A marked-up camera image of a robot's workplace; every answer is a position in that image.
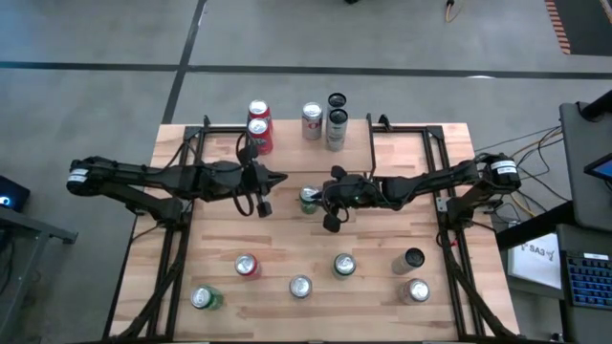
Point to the grey desk panel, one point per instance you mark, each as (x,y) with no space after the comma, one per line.
(588,205)

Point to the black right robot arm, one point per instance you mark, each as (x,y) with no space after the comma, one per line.
(421,181)

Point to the red Fanta strawberry can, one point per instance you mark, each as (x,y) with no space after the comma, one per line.
(246,264)
(258,109)
(262,141)

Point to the white paper sign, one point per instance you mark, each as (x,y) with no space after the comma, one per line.
(535,263)

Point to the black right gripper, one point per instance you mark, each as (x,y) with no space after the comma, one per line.
(354,191)

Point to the black aluminium frame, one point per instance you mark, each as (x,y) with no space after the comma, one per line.
(435,130)

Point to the black device with blue light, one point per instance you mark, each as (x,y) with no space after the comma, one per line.
(16,191)

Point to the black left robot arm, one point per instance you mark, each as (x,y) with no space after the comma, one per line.
(143,177)

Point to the black desk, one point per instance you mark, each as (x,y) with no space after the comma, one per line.
(507,239)

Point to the grey metal side table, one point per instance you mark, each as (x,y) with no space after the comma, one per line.
(43,229)

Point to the slim Celsius Arctic Vibe can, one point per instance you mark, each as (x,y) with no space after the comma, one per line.
(337,100)
(413,257)
(336,134)

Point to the wooden shelf black metal legs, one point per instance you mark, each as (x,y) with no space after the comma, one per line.
(291,157)

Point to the green Sprite can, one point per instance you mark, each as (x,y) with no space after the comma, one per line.
(202,297)
(344,264)
(308,205)

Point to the tablet with blue screen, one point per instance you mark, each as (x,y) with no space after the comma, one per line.
(603,168)

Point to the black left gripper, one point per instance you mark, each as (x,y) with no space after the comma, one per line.
(253,179)

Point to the backlit black keyboard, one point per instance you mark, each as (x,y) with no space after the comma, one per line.
(590,282)

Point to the silver Diet Coke can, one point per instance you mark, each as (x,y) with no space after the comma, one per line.
(312,124)
(417,290)
(300,285)

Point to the black mat orange striped edge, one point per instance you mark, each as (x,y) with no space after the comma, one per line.
(588,28)

